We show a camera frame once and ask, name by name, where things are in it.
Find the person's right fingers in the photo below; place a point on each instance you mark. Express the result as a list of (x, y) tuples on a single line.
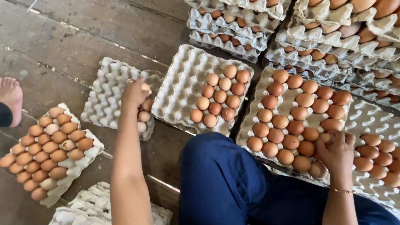
[(342, 136)]

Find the person's blue trousers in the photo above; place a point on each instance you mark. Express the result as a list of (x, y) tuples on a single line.
[(225, 181)]

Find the brown hen egg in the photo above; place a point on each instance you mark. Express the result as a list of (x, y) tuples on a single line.
[(325, 137), (147, 104)]

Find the person's right hand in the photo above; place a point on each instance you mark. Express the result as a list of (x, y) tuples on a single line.
[(337, 156)]

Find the pale hen egg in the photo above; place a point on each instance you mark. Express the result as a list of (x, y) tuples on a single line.
[(144, 116), (146, 87), (141, 127)]

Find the stack of empty egg trays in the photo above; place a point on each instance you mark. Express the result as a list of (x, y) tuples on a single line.
[(93, 206)]

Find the person's left hand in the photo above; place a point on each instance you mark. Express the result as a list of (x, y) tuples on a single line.
[(132, 93)]

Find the group of brown eggs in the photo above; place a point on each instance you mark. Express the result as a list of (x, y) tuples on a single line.
[(378, 159), (293, 122), (220, 97), (47, 150)]

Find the grey cardboard egg tray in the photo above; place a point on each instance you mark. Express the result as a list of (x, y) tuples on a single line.
[(282, 103), (372, 122), (106, 93), (178, 84), (79, 165)]

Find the stack of filled egg trays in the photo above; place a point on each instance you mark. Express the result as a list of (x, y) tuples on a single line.
[(340, 43), (231, 28)]

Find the person's left fingers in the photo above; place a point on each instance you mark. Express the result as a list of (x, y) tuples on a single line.
[(136, 82)]

